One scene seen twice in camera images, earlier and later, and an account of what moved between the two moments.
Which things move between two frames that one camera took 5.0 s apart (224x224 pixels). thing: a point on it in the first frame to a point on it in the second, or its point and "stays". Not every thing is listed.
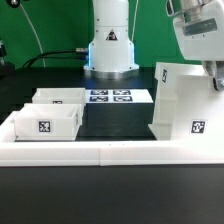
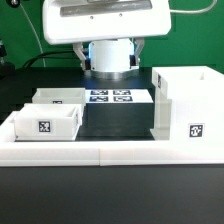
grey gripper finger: x=215 y=69 to x=78 y=49
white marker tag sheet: x=118 y=96 stays
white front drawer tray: x=48 y=122 stays
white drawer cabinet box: x=187 y=104 stays
